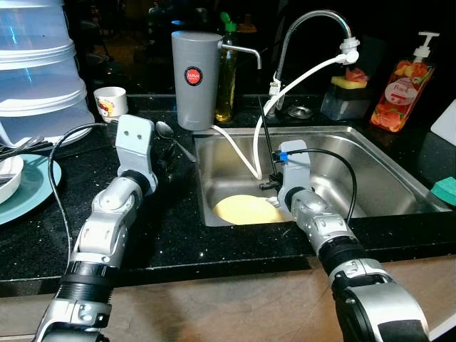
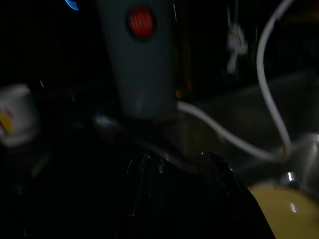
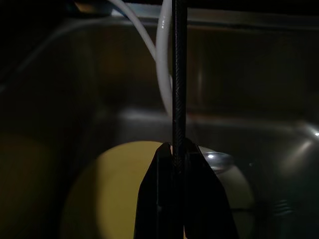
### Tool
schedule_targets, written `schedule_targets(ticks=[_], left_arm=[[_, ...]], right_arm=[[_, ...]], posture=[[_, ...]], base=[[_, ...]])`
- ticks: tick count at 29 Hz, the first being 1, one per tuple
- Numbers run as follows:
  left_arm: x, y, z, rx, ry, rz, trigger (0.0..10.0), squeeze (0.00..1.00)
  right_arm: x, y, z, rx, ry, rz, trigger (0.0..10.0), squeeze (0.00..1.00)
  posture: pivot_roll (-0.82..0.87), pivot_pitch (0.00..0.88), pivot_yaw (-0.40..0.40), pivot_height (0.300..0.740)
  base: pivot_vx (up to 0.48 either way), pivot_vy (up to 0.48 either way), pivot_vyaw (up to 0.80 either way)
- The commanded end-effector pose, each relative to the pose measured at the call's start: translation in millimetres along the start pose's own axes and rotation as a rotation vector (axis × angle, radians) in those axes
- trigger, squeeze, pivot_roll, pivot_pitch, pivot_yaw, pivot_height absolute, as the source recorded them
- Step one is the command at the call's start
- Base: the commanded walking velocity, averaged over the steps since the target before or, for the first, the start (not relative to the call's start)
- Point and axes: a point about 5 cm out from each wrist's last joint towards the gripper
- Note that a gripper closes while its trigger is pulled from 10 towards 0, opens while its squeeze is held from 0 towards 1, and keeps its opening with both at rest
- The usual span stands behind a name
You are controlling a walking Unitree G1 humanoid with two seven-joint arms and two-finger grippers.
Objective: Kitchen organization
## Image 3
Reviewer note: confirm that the black chopstick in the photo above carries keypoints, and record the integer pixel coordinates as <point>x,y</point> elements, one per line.
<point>179,74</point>

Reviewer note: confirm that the yellow plate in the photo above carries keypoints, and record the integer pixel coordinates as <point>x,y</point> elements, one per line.
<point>112,186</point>

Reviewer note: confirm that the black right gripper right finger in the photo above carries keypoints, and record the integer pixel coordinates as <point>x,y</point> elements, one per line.
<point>207,206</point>

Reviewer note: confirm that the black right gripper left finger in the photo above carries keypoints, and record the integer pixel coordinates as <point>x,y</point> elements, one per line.
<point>157,199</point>

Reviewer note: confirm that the stainless steel sink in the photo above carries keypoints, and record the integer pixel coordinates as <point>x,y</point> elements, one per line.
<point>249,99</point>

